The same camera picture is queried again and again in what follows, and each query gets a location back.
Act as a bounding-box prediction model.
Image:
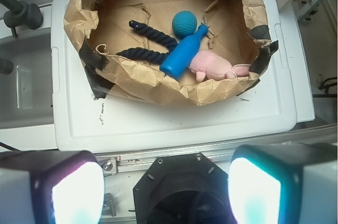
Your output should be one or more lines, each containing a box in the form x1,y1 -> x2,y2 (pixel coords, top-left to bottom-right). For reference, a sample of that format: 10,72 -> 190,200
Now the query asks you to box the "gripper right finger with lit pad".
228,143 -> 337,223

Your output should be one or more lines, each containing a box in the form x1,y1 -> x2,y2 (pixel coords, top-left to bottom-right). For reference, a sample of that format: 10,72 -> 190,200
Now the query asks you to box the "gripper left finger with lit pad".
1,150 -> 105,223

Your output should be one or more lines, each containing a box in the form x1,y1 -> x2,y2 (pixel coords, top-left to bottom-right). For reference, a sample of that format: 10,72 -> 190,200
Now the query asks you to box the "white plastic bin lid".
51,0 -> 298,153

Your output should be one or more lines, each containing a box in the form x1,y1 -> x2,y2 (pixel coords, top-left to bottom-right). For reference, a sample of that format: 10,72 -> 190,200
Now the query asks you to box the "clear plastic storage bin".
0,27 -> 55,129

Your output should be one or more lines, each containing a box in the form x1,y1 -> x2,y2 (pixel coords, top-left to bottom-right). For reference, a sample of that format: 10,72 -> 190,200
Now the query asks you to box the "pink plush toy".
188,50 -> 250,82

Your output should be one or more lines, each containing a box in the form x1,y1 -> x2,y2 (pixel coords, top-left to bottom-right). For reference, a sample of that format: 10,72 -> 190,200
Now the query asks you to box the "blue plastic bottle toy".
159,24 -> 209,80

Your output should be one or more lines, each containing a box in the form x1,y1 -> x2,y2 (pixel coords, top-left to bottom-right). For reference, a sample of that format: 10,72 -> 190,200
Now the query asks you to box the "black clamp knob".
1,0 -> 43,38

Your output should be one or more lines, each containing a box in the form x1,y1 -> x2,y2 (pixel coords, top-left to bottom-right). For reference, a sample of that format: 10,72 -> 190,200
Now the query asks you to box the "crumpled brown paper bag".
64,0 -> 278,106

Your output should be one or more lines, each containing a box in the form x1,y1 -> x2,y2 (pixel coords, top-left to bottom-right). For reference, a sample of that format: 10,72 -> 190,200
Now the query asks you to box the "teal dimpled rubber ball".
172,11 -> 197,39

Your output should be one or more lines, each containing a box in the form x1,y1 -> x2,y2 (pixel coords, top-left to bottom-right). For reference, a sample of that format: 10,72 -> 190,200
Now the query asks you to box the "black octagonal mount plate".
133,153 -> 236,223

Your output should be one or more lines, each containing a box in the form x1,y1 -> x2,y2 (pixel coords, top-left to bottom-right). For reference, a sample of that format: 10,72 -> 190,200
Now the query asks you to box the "dark blue twisted rope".
115,20 -> 179,65

